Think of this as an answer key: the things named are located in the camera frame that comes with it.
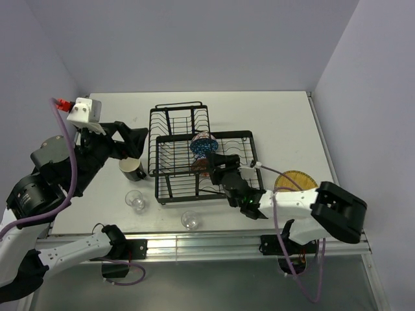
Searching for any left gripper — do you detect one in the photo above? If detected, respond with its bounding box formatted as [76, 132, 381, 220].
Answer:
[71, 119, 148, 193]

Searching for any orange patterned bowl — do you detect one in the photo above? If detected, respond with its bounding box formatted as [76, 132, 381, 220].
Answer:
[191, 158, 209, 177]

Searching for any blue patterned bowl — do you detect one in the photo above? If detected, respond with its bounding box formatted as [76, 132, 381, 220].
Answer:
[189, 132, 219, 160]

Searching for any black mug white inside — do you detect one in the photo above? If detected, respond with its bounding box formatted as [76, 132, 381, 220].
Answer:
[119, 157, 147, 181]

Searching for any yellow woven round plate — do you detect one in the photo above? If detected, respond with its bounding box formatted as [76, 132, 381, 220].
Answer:
[274, 170, 318, 192]

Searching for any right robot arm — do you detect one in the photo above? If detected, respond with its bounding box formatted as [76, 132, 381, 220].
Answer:
[207, 152, 367, 253]

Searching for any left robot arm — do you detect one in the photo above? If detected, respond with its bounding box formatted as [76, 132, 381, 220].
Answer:
[1, 121, 148, 303]

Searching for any clear glass front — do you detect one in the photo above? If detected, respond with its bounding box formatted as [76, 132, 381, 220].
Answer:
[181, 211, 202, 231]

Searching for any clear glass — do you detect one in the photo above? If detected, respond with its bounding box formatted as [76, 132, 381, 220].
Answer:
[124, 190, 145, 213]
[181, 211, 202, 231]

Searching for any clear glass left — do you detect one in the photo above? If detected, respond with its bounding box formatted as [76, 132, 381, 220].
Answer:
[124, 190, 145, 213]

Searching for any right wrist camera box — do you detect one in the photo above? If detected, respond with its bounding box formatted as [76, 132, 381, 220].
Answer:
[238, 160, 262, 179]

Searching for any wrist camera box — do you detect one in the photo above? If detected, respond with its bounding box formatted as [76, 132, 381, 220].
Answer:
[55, 97, 106, 135]
[238, 160, 262, 179]

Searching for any black wire dish rack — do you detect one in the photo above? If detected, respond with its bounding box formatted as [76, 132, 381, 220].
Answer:
[148, 101, 257, 205]

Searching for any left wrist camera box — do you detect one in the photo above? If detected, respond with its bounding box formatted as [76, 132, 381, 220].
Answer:
[55, 97, 106, 135]

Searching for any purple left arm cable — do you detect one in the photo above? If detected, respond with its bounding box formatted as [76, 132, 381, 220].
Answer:
[0, 97, 147, 288]

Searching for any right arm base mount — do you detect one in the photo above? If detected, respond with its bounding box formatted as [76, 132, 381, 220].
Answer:
[259, 235, 318, 256]

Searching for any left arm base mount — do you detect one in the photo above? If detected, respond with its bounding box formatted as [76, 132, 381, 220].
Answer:
[101, 238, 148, 281]

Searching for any aluminium mounting rail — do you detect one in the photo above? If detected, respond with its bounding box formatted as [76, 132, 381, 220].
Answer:
[36, 230, 372, 262]

